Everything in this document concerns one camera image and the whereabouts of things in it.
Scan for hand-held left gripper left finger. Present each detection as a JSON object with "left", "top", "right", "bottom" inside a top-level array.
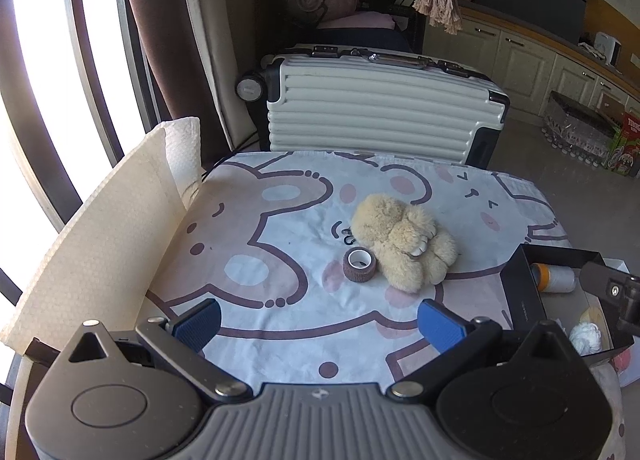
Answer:
[{"left": 62, "top": 299, "right": 253, "bottom": 403}]

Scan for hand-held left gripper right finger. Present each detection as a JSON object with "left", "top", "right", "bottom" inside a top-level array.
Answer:
[{"left": 389, "top": 299, "right": 585, "bottom": 398}]

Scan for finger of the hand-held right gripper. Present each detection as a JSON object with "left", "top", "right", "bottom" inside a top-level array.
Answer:
[{"left": 580, "top": 261, "right": 640, "bottom": 337}]

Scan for white yarn ball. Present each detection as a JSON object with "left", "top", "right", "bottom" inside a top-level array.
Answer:
[{"left": 569, "top": 322, "right": 604, "bottom": 357}]

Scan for black cardboard box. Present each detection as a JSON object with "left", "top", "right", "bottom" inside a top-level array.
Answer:
[{"left": 500, "top": 243, "right": 637, "bottom": 367}]

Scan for small pink object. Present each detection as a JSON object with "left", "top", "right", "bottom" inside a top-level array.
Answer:
[{"left": 612, "top": 347, "right": 637, "bottom": 377}]

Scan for brown tape roll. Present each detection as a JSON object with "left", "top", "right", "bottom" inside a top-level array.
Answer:
[{"left": 343, "top": 247, "right": 381, "bottom": 283}]

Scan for cartoon printed cloth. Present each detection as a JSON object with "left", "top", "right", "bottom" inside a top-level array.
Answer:
[{"left": 145, "top": 150, "right": 627, "bottom": 460}]

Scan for beige plush toy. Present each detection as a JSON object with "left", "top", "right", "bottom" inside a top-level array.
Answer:
[{"left": 350, "top": 193, "right": 460, "bottom": 295}]

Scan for white paper towel roll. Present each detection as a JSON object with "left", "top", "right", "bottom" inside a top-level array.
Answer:
[{"left": 0, "top": 124, "right": 189, "bottom": 357}]

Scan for green and red carton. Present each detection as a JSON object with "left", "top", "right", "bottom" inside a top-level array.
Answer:
[{"left": 606, "top": 110, "right": 640, "bottom": 177}]

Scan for shrink-wrapped pack of bottles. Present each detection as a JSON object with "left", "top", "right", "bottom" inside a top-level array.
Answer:
[{"left": 542, "top": 90, "right": 624, "bottom": 167}]

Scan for cream cabinets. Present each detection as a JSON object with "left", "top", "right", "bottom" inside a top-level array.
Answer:
[{"left": 422, "top": 3, "right": 640, "bottom": 129}]

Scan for white ribbed suitcase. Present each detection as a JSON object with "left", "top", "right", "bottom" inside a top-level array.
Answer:
[{"left": 236, "top": 44, "right": 511, "bottom": 167}]

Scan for small white appliance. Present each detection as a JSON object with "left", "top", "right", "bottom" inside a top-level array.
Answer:
[{"left": 593, "top": 32, "right": 623, "bottom": 66}]

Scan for beige upholstered panel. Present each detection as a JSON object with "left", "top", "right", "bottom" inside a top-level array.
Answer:
[{"left": 175, "top": 0, "right": 262, "bottom": 152}]

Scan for brown curtain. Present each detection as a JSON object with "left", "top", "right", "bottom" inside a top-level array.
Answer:
[{"left": 116, "top": 0, "right": 227, "bottom": 162}]

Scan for pink folded cloth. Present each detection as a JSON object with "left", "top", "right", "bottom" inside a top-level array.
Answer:
[{"left": 317, "top": 12, "right": 397, "bottom": 32}]

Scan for dark window frame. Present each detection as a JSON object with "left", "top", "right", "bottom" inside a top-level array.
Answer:
[{"left": 0, "top": 0, "right": 151, "bottom": 301}]

